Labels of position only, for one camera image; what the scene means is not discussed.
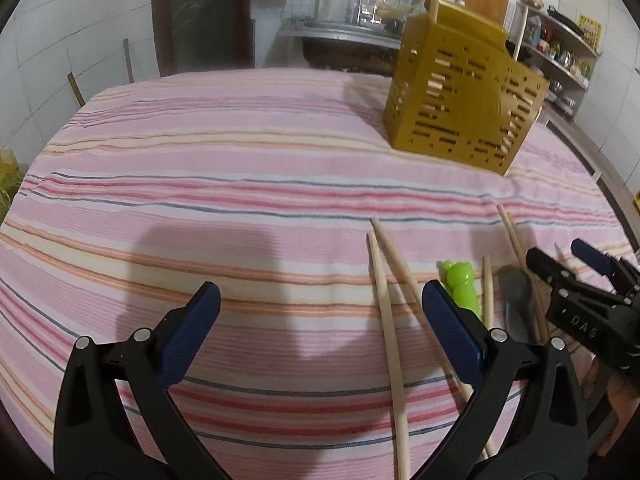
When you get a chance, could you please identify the golden perforated utensil holder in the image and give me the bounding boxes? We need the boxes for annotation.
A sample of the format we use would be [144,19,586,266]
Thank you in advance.
[383,1,551,177]

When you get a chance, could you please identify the yellow wall poster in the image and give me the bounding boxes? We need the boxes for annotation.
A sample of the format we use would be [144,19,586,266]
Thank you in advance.
[577,14,603,44]

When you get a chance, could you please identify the clear oil bottle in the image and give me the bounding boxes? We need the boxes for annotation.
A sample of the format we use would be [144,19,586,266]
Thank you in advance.
[525,14,544,47]

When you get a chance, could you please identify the pink striped tablecloth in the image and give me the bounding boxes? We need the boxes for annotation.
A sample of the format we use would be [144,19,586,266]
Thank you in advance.
[0,67,636,480]

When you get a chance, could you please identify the person's right hand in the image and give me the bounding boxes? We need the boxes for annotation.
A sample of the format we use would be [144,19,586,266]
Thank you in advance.
[614,377,640,441]

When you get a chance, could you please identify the yellow plastic bag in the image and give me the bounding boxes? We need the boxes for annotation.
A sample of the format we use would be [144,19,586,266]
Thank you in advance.
[0,147,22,213]

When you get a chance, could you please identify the dark wooden glass door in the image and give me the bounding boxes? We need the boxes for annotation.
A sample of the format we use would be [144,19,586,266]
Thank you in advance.
[151,0,258,78]

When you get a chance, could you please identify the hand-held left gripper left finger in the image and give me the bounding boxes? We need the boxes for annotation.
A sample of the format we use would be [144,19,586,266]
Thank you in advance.
[54,281,231,480]

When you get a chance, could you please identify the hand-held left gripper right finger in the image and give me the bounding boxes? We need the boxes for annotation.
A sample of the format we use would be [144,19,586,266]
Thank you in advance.
[421,280,591,480]

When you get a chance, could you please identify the steel kitchen sink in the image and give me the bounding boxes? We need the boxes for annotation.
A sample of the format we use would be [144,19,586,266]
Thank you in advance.
[279,19,407,50]

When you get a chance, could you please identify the black pan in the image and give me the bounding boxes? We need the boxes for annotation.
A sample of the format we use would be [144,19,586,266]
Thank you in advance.
[547,6,586,37]

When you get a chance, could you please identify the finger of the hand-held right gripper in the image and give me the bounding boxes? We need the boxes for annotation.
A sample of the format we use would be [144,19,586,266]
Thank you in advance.
[525,246,583,292]
[571,238,640,291]

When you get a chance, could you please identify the metal corner shelf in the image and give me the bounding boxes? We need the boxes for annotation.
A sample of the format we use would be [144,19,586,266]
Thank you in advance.
[515,0,602,108]

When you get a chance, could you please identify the green frog-handled fork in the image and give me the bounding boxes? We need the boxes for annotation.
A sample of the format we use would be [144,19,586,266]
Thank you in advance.
[438,259,484,322]

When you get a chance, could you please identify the grey metal spoon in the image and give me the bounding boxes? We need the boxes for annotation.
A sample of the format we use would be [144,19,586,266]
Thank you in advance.
[498,265,544,344]

